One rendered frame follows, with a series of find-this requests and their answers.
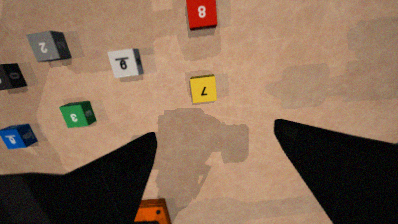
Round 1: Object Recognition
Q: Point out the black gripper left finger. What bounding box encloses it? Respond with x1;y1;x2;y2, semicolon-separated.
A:
0;132;157;224

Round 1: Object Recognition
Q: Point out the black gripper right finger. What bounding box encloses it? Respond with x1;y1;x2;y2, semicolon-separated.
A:
274;119;398;224

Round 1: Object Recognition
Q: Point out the yellow block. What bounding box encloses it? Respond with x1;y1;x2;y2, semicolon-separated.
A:
190;74;217;103

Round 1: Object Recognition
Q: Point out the green block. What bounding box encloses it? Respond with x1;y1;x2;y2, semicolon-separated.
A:
59;101;97;128

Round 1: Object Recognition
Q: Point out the blue block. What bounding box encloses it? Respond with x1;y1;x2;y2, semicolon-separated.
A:
0;124;38;149

